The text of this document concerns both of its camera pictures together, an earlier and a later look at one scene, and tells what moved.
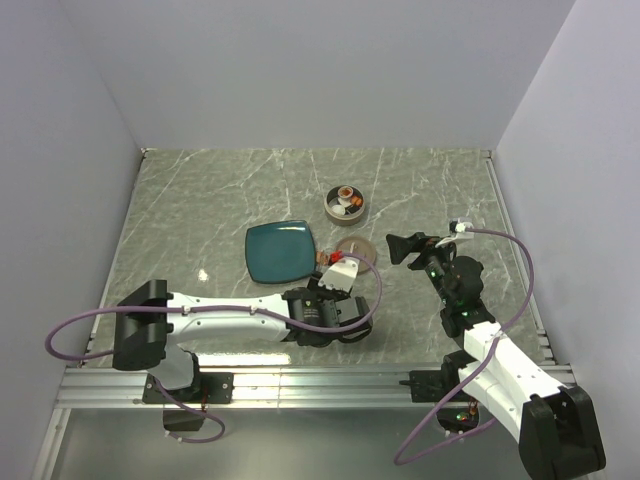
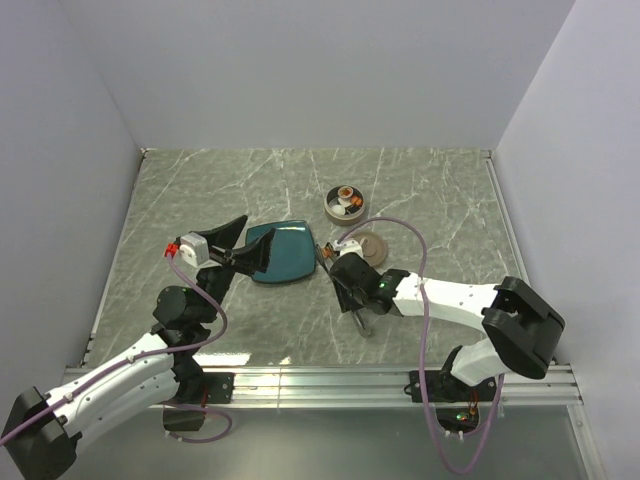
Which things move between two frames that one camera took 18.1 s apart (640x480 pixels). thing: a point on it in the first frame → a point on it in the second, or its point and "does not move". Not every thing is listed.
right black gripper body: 440,261 → 349,300
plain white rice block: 345,202 does not move
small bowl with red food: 345,192 does not move
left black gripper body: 325,294 → 220,274
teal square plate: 279,251 does not move
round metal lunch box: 344,205 does not move
